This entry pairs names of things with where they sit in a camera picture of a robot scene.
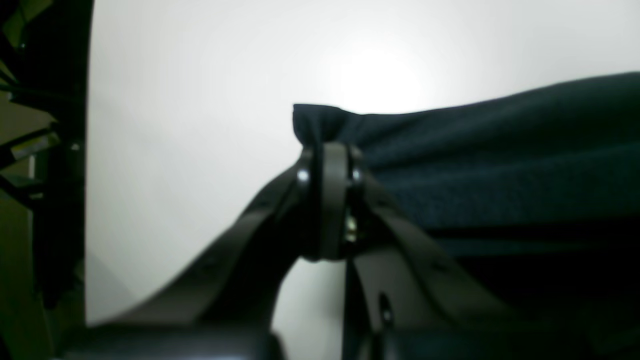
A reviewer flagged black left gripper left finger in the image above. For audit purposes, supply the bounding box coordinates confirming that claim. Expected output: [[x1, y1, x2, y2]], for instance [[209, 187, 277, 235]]
[[60, 148, 315, 360]]

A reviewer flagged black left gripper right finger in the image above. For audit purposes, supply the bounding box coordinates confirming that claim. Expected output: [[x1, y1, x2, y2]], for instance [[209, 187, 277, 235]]
[[342, 146, 639, 360]]

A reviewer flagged dark navy long-sleeve T-shirt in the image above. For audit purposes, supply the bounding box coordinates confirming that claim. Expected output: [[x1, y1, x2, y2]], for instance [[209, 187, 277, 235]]
[[292, 71, 639, 315]]

